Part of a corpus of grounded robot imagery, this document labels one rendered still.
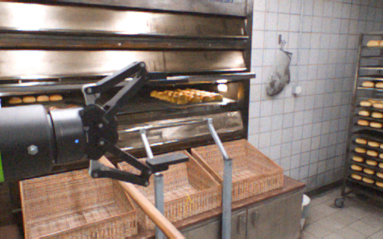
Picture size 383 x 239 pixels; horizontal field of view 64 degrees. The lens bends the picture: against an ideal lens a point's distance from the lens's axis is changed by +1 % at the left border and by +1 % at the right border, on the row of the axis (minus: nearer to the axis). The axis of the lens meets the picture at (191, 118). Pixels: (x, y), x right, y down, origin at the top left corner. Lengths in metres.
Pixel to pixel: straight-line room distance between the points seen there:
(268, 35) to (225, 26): 0.48
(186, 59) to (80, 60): 0.76
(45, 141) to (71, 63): 1.63
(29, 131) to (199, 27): 2.05
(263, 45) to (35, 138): 2.51
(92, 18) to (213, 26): 0.91
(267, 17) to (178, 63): 0.96
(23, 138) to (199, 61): 2.04
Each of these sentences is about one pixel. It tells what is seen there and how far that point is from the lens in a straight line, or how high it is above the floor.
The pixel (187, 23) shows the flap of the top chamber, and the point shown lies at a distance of 2.33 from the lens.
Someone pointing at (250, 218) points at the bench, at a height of 0.45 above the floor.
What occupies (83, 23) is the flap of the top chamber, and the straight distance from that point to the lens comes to 2.04.
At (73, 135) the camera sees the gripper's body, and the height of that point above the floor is 1.50.
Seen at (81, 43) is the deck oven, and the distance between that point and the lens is 2.04.
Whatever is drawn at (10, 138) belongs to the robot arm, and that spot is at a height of 1.51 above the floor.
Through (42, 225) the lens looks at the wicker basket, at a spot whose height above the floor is 0.59.
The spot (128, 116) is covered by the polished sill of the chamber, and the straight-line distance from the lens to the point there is 2.15.
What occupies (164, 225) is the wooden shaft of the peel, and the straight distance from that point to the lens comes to 0.80.
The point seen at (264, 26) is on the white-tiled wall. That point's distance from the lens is 2.80.
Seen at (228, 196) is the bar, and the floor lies 0.71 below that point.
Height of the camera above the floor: 1.60
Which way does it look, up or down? 12 degrees down
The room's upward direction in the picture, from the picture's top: straight up
